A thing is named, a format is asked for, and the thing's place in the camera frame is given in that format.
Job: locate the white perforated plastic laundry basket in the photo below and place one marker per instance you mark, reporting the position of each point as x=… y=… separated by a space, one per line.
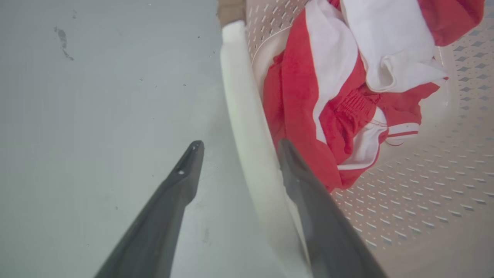
x=424 y=200

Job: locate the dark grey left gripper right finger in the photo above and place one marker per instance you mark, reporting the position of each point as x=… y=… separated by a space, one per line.
x=328 y=235

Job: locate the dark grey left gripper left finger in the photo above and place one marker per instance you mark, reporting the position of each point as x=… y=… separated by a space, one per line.
x=154 y=231

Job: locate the red and white garment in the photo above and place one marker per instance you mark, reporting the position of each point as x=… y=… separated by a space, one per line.
x=297 y=96

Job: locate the white cloth garment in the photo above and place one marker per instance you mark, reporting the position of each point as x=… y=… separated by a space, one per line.
x=389 y=42

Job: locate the brown wooden furniture piece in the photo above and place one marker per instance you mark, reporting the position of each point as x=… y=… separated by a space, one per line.
x=230 y=11

